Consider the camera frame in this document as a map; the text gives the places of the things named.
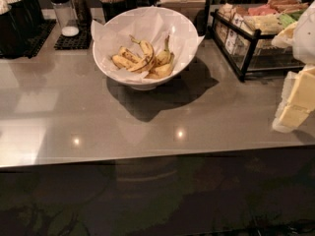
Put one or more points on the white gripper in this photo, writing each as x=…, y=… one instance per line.
x=301, y=97

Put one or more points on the yellow banana front right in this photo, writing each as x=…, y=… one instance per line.
x=162, y=71

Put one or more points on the yellow banana right upright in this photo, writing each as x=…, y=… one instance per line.
x=164, y=56

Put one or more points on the white paper bowl liner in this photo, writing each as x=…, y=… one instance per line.
x=147, y=23

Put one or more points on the white ceramic bowl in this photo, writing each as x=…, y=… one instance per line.
x=108, y=66

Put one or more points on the yellow banana upper left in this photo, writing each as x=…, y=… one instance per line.
x=126, y=53

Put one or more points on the black rubber mat small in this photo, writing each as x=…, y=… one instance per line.
x=80, y=41

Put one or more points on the dark pepper shaker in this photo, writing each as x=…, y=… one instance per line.
x=83, y=12

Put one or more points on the glass sugar shaker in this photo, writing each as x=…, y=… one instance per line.
x=65, y=17

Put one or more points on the black rubber mat large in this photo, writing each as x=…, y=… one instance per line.
x=41, y=35

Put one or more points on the black container with napkins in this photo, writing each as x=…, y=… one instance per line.
x=19, y=21

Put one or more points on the black wire condiment rack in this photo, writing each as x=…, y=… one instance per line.
x=249, y=60

